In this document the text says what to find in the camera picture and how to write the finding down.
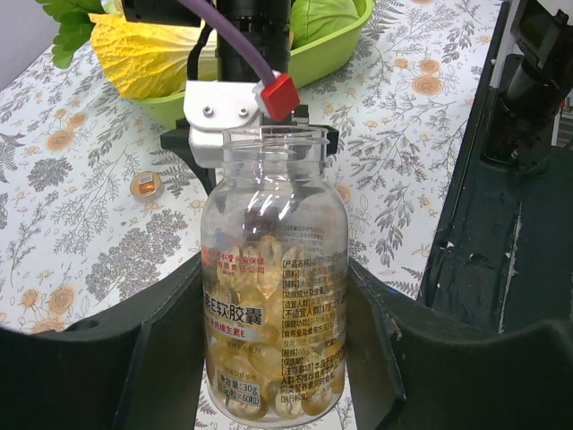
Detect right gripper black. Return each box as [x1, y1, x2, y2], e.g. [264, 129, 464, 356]
[122, 1, 340, 193]

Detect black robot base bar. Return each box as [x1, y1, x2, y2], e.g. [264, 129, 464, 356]
[418, 1, 572, 333]

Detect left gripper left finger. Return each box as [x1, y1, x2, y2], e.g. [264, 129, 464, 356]
[1, 256, 204, 429]

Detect round green cabbage toy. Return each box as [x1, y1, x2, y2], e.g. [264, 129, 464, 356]
[290, 0, 359, 48]

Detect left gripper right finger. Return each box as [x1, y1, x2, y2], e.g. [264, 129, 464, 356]
[346, 262, 572, 429]

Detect green plastic basket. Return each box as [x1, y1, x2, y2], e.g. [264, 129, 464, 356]
[133, 0, 375, 135]

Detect floral tablecloth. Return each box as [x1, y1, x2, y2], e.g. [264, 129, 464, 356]
[1, 1, 500, 333]

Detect clear pill bottle yellow pills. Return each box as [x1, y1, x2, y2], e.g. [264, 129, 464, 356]
[201, 126, 349, 429]

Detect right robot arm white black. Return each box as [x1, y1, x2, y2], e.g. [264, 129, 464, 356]
[122, 1, 572, 191]

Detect yellow napa cabbage toy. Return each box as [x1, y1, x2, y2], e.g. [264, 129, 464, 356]
[89, 13, 201, 99]

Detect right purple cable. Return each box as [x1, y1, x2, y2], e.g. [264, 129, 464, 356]
[177, 0, 302, 122]

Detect gold pill bottle cap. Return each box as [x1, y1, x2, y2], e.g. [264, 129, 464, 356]
[130, 171, 164, 202]

